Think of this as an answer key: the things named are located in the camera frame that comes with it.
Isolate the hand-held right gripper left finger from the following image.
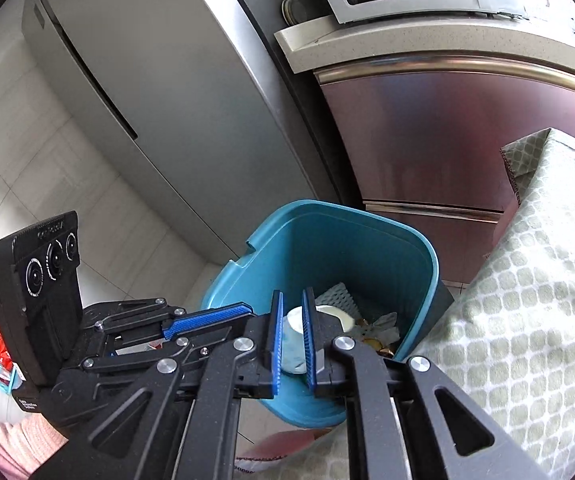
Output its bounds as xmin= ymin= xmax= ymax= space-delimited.
xmin=32 ymin=289 xmax=285 ymax=480

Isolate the golden brown wrapper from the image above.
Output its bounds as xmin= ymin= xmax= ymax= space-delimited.
xmin=361 ymin=337 xmax=394 ymax=359

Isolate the grey refrigerator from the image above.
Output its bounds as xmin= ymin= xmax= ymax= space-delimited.
xmin=21 ymin=0 xmax=334 ymax=267

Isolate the blue plastic trash bin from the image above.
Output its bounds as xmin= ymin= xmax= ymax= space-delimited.
xmin=201 ymin=200 xmax=441 ymax=429

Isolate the white paper cup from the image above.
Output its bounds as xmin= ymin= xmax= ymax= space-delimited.
xmin=281 ymin=304 xmax=356 ymax=377

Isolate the maroon base cabinet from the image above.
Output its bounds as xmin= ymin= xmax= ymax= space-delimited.
xmin=315 ymin=57 xmax=575 ymax=287

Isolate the crumpled grey paper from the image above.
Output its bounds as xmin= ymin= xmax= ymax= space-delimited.
xmin=357 ymin=312 xmax=401 ymax=347

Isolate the round plate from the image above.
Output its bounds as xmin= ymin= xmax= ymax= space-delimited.
xmin=281 ymin=0 xmax=314 ymax=27

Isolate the teal packet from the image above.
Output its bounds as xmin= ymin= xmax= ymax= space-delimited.
xmin=0 ymin=360 xmax=24 ymax=394

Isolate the pink cloth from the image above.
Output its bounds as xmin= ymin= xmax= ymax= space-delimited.
xmin=237 ymin=427 xmax=334 ymax=467

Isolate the beige stone countertop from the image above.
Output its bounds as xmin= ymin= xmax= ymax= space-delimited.
xmin=273 ymin=12 xmax=575 ymax=99

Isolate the white foam fruit net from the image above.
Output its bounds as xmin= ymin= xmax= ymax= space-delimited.
xmin=315 ymin=282 xmax=361 ymax=314

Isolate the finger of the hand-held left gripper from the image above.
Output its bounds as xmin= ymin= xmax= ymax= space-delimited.
xmin=94 ymin=299 xmax=254 ymax=342
xmin=81 ymin=327 xmax=240 ymax=376

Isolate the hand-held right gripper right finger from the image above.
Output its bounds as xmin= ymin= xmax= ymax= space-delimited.
xmin=301 ymin=287 xmax=551 ymax=480

